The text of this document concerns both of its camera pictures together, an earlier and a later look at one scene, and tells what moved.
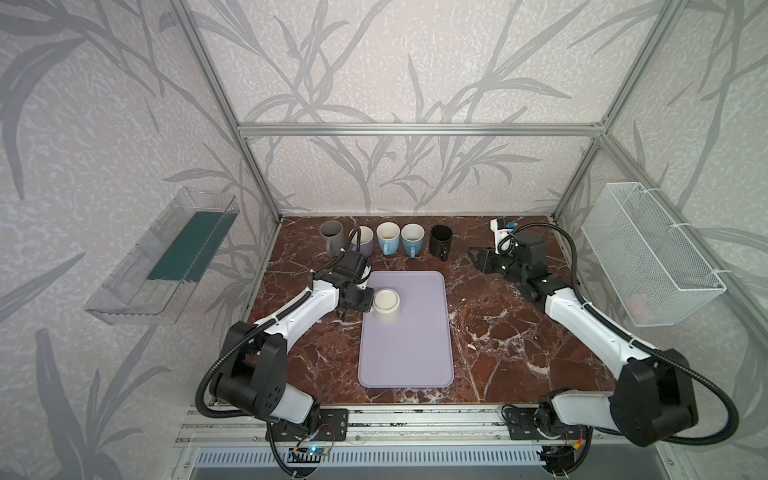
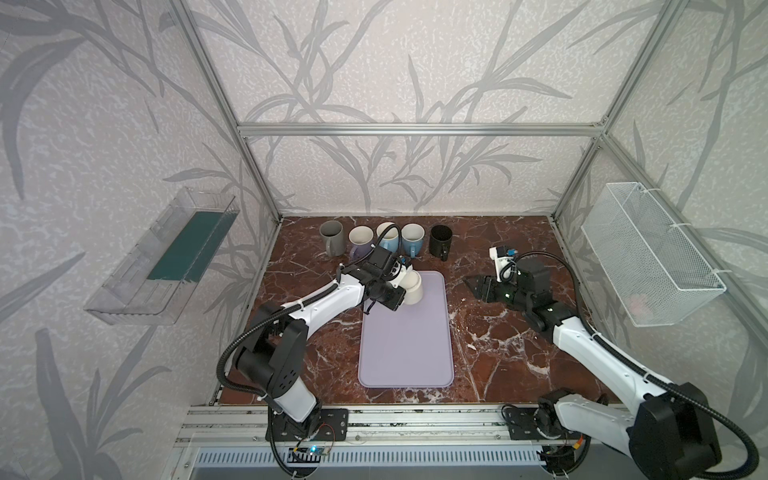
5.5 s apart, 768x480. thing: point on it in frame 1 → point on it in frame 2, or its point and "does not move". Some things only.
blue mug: x=413 y=236 does not move
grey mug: x=332 y=234 does not move
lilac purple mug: x=362 y=240 does not move
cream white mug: x=386 y=306 → x=412 y=284
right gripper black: x=492 y=261 → x=491 y=288
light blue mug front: x=388 y=237 does not move
